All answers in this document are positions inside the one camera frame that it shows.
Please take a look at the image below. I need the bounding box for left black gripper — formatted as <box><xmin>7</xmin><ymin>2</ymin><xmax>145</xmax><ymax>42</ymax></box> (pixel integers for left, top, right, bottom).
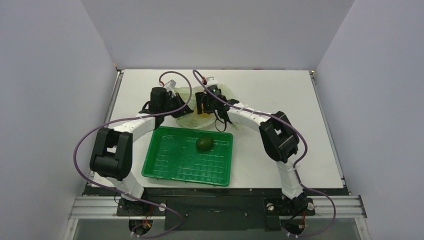
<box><xmin>161</xmin><ymin>93</ymin><xmax>194</xmax><ymax>119</ymax></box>

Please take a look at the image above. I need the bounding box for translucent pale green plastic bag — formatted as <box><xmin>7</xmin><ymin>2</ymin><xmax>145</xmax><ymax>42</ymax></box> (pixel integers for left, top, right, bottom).
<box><xmin>174</xmin><ymin>84</ymin><xmax>236</xmax><ymax>129</ymax></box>

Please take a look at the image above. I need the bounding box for fake avocado half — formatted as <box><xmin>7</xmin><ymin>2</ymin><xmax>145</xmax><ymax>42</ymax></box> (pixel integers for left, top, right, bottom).
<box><xmin>195</xmin><ymin>136</ymin><xmax>214</xmax><ymax>152</ymax></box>

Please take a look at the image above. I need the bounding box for yellow fake fruit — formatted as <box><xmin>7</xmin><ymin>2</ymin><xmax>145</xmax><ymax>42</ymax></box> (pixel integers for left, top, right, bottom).
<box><xmin>196</xmin><ymin>107</ymin><xmax>210</xmax><ymax>118</ymax></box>

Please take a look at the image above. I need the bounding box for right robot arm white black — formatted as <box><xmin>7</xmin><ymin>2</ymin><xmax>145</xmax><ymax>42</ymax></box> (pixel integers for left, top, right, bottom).
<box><xmin>195</xmin><ymin>84</ymin><xmax>314</xmax><ymax>216</ymax></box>

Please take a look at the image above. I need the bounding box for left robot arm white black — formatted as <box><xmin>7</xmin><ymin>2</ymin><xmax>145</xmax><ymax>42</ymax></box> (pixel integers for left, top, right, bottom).
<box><xmin>89</xmin><ymin>87</ymin><xmax>193</xmax><ymax>215</ymax></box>

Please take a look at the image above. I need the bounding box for green plastic tray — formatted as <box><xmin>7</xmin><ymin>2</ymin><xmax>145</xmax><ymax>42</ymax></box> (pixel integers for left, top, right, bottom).
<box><xmin>141</xmin><ymin>126</ymin><xmax>234</xmax><ymax>187</ymax></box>

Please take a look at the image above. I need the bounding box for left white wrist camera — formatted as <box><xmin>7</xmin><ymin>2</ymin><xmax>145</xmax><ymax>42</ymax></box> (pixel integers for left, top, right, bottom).
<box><xmin>163</xmin><ymin>79</ymin><xmax>177</xmax><ymax>98</ymax></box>

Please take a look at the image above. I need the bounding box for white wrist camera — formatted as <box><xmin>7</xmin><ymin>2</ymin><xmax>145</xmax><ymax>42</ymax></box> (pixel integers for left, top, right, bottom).
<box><xmin>202</xmin><ymin>76</ymin><xmax>219</xmax><ymax>87</ymax></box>
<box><xmin>163</xmin><ymin>79</ymin><xmax>177</xmax><ymax>98</ymax></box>

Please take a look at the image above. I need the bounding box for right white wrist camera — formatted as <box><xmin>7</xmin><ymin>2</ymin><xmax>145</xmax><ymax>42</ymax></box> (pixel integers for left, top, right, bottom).
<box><xmin>202</xmin><ymin>76</ymin><xmax>219</xmax><ymax>87</ymax></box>

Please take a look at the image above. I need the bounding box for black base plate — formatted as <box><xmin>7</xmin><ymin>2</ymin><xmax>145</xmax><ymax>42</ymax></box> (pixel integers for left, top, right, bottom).
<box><xmin>88</xmin><ymin>188</ymin><xmax>349</xmax><ymax>235</ymax></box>

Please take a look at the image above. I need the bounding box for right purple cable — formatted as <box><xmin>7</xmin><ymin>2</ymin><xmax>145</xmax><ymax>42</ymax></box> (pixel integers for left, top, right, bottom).
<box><xmin>192</xmin><ymin>69</ymin><xmax>337</xmax><ymax>238</ymax></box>

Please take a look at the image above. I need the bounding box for purple cable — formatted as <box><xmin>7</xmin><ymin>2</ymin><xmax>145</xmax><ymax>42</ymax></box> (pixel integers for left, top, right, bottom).
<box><xmin>192</xmin><ymin>69</ymin><xmax>337</xmax><ymax>238</ymax></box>
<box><xmin>72</xmin><ymin>70</ymin><xmax>194</xmax><ymax>239</ymax></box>

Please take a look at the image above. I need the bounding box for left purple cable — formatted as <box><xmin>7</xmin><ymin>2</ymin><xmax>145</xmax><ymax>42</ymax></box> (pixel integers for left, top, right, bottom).
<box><xmin>72</xmin><ymin>70</ymin><xmax>194</xmax><ymax>239</ymax></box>

